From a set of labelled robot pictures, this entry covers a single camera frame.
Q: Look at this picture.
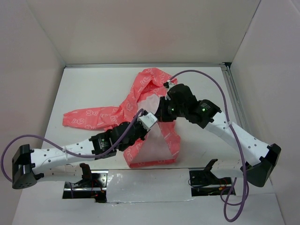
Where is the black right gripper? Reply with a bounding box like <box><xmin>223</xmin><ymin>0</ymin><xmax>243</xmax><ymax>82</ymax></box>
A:
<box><xmin>154</xmin><ymin>96</ymin><xmax>187</xmax><ymax>121</ymax></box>

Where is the pink hooded kids jacket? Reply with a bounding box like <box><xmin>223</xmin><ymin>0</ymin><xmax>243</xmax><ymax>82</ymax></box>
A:
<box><xmin>62</xmin><ymin>67</ymin><xmax>182</xmax><ymax>169</ymax></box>

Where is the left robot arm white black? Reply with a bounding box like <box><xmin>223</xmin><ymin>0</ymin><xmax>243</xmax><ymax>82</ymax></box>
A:
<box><xmin>12</xmin><ymin>121</ymin><xmax>151</xmax><ymax>189</ymax></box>

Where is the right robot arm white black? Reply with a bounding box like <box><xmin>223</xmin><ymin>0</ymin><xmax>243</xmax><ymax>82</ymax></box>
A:
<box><xmin>155</xmin><ymin>82</ymin><xmax>281</xmax><ymax>188</ymax></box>

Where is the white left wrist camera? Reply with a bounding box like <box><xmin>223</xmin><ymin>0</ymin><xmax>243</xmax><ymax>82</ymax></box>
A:
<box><xmin>137</xmin><ymin>112</ymin><xmax>158</xmax><ymax>131</ymax></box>

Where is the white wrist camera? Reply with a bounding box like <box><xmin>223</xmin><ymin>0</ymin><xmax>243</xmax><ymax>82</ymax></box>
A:
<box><xmin>163</xmin><ymin>79</ymin><xmax>177</xmax><ymax>89</ymax></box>
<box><xmin>137</xmin><ymin>112</ymin><xmax>158</xmax><ymax>131</ymax></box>

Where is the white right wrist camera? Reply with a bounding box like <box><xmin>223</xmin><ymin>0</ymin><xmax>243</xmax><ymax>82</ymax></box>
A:
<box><xmin>163</xmin><ymin>79</ymin><xmax>177</xmax><ymax>89</ymax></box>

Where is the aluminium rail right edge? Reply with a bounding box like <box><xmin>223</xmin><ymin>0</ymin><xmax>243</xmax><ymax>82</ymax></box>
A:
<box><xmin>222</xmin><ymin>62</ymin><xmax>251</xmax><ymax>134</ymax></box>

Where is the aluminium rail edge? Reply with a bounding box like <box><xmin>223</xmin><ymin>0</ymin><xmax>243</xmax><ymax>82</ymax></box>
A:
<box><xmin>65</xmin><ymin>62</ymin><xmax>232</xmax><ymax>68</ymax></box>
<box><xmin>222</xmin><ymin>62</ymin><xmax>251</xmax><ymax>134</ymax></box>

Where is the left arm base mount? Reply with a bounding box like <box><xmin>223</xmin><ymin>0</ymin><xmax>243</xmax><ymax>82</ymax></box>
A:
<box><xmin>62</xmin><ymin>163</ymin><xmax>108</xmax><ymax>203</ymax></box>

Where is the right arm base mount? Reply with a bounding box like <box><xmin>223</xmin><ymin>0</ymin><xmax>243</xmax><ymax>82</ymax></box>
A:
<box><xmin>188</xmin><ymin>159</ymin><xmax>233</xmax><ymax>197</ymax></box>

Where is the aluminium rail back edge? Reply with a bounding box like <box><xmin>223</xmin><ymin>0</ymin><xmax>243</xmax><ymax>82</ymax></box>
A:
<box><xmin>65</xmin><ymin>62</ymin><xmax>232</xmax><ymax>68</ymax></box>

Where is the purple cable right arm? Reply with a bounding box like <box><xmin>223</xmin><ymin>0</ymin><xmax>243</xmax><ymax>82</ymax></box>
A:
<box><xmin>167</xmin><ymin>69</ymin><xmax>249</xmax><ymax>222</ymax></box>

